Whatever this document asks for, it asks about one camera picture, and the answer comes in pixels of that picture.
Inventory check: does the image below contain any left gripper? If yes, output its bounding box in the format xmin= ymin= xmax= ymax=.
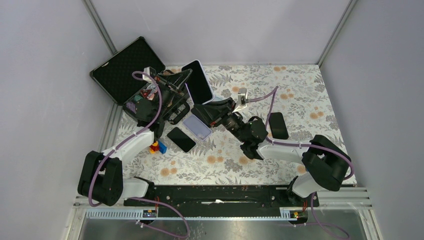
xmin=153 ymin=69 xmax=195 ymax=120

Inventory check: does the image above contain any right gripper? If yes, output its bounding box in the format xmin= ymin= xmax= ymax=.
xmin=194 ymin=97 xmax=248 ymax=143

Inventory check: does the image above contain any lilac phone case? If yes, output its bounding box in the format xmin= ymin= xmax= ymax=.
xmin=182 ymin=114 xmax=212 ymax=141

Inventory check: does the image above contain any black phone without case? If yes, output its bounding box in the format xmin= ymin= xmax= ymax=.
xmin=268 ymin=112 xmax=289 ymax=140

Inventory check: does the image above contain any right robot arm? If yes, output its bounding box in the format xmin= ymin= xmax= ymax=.
xmin=191 ymin=97 xmax=353 ymax=206

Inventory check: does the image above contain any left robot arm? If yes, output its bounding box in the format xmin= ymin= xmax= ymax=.
xmin=77 ymin=67 xmax=193 ymax=207

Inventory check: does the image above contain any black poker chip case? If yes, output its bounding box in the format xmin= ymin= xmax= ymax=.
xmin=89 ymin=36 xmax=191 ymax=125

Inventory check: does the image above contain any red toy brick car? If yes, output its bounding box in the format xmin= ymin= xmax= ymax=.
xmin=149 ymin=140 xmax=168 ymax=154

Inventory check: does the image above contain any floral table mat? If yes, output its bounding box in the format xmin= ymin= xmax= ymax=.
xmin=123 ymin=65 xmax=346 ymax=185

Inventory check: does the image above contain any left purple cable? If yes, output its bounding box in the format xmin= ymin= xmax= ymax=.
xmin=87 ymin=70 xmax=191 ymax=240

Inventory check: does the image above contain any purple cable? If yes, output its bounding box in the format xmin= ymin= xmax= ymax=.
xmin=246 ymin=85 xmax=355 ymax=240
xmin=87 ymin=70 xmax=191 ymax=240

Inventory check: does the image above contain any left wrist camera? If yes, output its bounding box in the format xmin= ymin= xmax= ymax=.
xmin=142 ymin=66 xmax=157 ymax=83

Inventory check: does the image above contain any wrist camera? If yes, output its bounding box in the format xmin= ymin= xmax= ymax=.
xmin=236 ymin=87 xmax=248 ymax=109
xmin=142 ymin=66 xmax=157 ymax=83

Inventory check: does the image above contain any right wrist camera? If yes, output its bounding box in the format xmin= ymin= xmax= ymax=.
xmin=236 ymin=87 xmax=248 ymax=109

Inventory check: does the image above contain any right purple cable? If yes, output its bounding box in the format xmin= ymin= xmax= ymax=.
xmin=246 ymin=85 xmax=355 ymax=240

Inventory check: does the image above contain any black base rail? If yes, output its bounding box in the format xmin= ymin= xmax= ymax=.
xmin=123 ymin=185 xmax=320 ymax=218

